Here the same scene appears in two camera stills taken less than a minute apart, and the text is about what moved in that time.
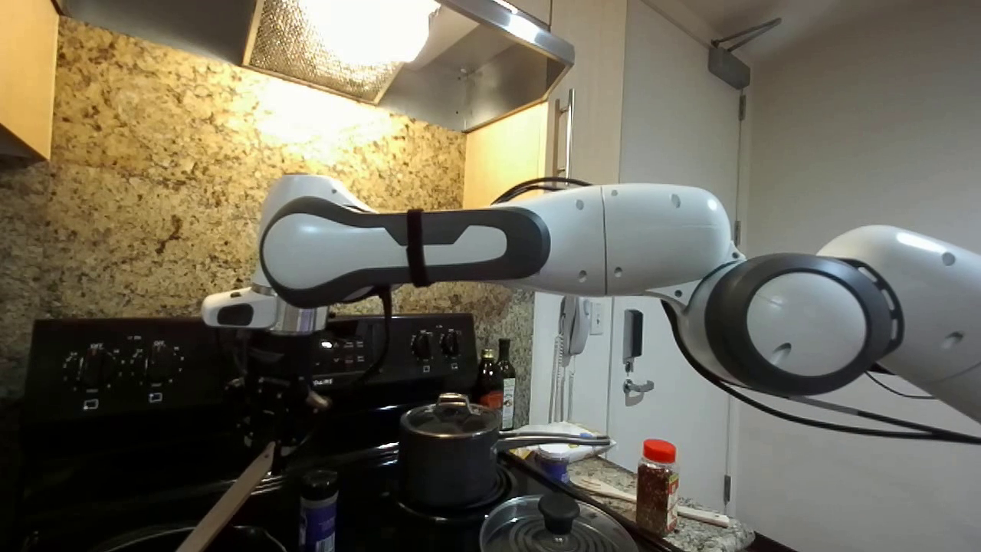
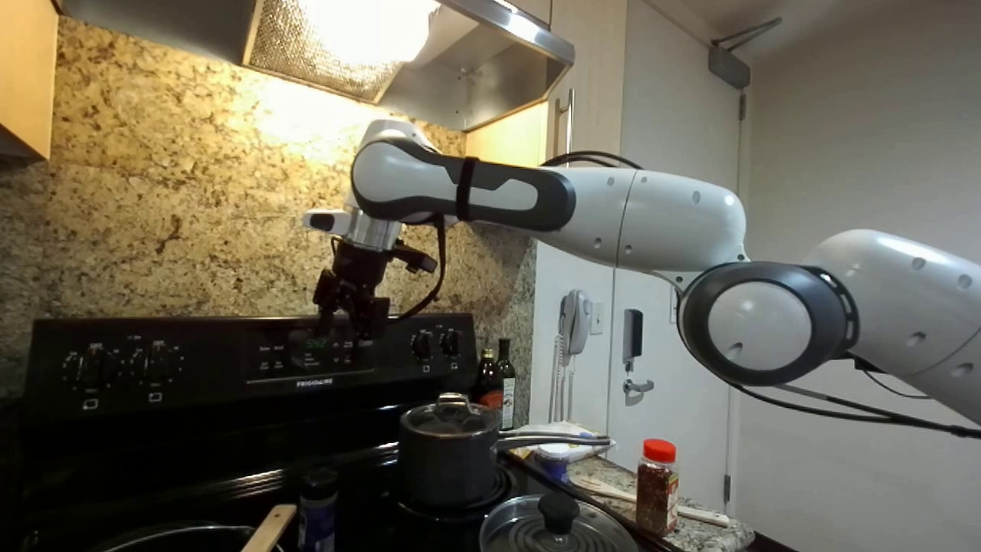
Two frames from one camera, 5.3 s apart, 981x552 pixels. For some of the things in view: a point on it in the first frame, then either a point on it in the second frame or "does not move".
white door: x=682 y=116 does not move
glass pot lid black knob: x=554 y=522 does not move
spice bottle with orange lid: x=657 y=490 does not move
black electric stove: x=126 y=438 does not move
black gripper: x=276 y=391 -> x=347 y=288
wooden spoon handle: x=244 y=484 -> x=271 y=530
